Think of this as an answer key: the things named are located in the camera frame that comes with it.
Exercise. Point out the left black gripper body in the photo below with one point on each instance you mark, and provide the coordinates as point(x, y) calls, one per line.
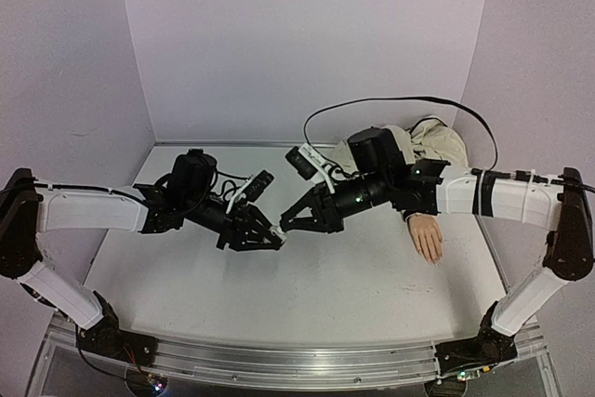
point(233, 226)

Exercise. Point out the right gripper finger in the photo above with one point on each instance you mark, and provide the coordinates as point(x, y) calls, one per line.
point(313, 200)
point(307, 224)

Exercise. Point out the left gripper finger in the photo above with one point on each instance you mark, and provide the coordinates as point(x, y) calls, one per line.
point(252, 242)
point(255, 218)

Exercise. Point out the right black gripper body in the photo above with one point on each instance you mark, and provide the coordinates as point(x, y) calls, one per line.
point(326, 209)

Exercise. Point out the white nail polish bottle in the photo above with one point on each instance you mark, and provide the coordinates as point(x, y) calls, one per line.
point(278, 232)

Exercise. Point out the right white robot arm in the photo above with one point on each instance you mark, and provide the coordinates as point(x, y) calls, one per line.
point(555, 204)

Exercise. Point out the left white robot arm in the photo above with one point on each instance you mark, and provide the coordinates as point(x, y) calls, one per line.
point(30, 207)

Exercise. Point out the beige jacket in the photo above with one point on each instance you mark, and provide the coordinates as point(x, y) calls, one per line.
point(429, 138)

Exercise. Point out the mannequin hand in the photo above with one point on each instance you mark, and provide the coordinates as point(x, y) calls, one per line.
point(426, 236)

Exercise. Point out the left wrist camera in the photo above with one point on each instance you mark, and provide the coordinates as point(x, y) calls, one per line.
point(251, 190)

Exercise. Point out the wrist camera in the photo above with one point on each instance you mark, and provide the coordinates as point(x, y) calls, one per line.
point(251, 190)
point(311, 166)

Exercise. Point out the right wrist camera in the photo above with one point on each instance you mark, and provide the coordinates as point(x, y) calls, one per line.
point(311, 166)

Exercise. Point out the aluminium front rail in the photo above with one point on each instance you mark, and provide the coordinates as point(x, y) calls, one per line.
point(375, 367)

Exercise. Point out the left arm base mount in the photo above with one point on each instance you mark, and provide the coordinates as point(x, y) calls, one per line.
point(107, 339)

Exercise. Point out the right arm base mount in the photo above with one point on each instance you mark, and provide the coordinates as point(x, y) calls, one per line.
point(487, 349)

